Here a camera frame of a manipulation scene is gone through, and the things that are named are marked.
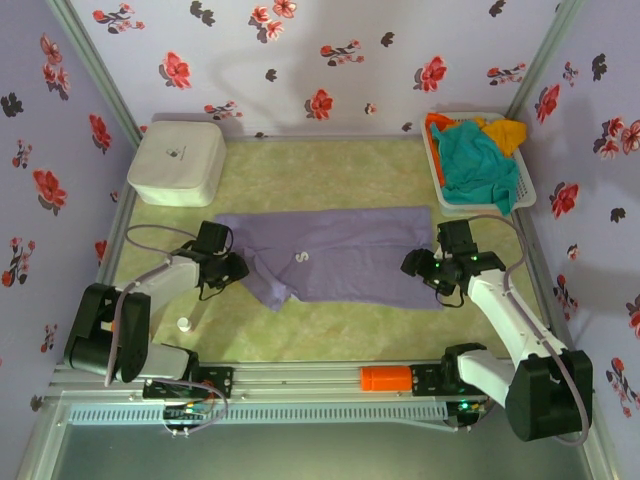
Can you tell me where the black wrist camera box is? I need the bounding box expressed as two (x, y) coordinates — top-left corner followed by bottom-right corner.
(196, 219), (235, 254)
(436, 218), (477, 254)

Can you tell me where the orange t-shirt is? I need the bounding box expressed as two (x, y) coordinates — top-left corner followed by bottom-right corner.
(424, 112), (457, 189)

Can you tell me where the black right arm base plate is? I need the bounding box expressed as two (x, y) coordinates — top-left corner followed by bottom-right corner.
(410, 362), (501, 397)

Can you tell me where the white plastic box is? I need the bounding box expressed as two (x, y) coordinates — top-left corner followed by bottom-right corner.
(126, 119), (225, 209)

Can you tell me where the orange cylinder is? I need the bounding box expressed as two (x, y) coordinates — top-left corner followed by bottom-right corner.
(359, 366), (413, 393)

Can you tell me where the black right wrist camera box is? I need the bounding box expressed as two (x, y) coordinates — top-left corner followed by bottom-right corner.
(436, 218), (477, 254)

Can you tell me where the purple t-shirt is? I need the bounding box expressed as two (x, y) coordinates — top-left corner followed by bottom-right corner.
(213, 205), (445, 314)

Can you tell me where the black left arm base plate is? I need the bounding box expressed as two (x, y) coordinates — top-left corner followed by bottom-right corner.
(143, 366), (235, 400)

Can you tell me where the white slotted cable duct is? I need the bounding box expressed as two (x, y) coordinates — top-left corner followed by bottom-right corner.
(67, 402), (447, 426)

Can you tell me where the teal t-shirt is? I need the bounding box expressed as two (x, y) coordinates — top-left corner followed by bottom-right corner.
(429, 121), (521, 217)

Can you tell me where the white perforated plastic basket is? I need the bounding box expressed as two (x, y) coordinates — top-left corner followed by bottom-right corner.
(421, 112), (538, 211)

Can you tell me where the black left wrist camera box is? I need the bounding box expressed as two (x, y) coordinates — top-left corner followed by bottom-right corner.
(196, 219), (235, 254)

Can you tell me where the aluminium extrusion frame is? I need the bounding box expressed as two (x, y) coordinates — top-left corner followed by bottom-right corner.
(14, 0), (624, 480)

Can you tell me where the grey right arm cable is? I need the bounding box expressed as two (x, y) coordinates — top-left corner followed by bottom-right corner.
(467, 214), (594, 446)

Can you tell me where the mustard yellow t-shirt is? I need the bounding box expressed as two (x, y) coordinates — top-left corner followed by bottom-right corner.
(472, 116), (529, 159)

